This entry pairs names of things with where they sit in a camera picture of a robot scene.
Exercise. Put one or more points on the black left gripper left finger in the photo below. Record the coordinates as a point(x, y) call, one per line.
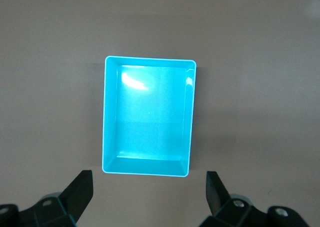
point(75, 199)

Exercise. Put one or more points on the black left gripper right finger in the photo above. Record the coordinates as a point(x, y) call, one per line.
point(225, 207)

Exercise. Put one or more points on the blue plastic box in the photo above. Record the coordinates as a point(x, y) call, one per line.
point(150, 112)

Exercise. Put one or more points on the brown table cover sheet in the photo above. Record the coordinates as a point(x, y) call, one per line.
point(50, 62)

